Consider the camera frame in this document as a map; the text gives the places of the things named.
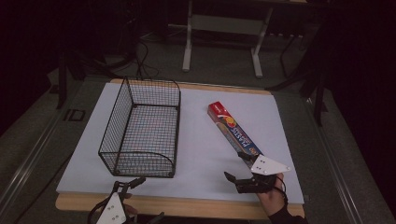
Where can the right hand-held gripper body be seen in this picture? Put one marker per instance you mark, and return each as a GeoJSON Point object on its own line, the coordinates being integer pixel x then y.
{"type": "Point", "coordinates": [267, 166]}

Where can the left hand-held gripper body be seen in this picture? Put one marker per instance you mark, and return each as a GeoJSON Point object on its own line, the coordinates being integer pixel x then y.
{"type": "Point", "coordinates": [110, 211]}

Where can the red and blue wrap box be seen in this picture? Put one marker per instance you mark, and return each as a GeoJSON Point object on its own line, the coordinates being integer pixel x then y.
{"type": "Point", "coordinates": [229, 124]}

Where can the person's left hand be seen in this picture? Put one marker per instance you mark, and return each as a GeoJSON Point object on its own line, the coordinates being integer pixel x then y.
{"type": "Point", "coordinates": [130, 207]}

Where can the person's right hand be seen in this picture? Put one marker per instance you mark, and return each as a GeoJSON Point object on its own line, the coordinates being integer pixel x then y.
{"type": "Point", "coordinates": [272, 200]}

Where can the black metal stand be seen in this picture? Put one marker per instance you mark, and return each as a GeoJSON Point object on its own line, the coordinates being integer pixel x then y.
{"type": "Point", "coordinates": [317, 93]}
{"type": "Point", "coordinates": [62, 81]}

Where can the grey metal rail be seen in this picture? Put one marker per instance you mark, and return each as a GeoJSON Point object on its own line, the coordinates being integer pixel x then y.
{"type": "Point", "coordinates": [334, 161]}
{"type": "Point", "coordinates": [28, 161]}

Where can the grey metal desk frame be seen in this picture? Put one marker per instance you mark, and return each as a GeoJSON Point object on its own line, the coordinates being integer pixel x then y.
{"type": "Point", "coordinates": [225, 24]}

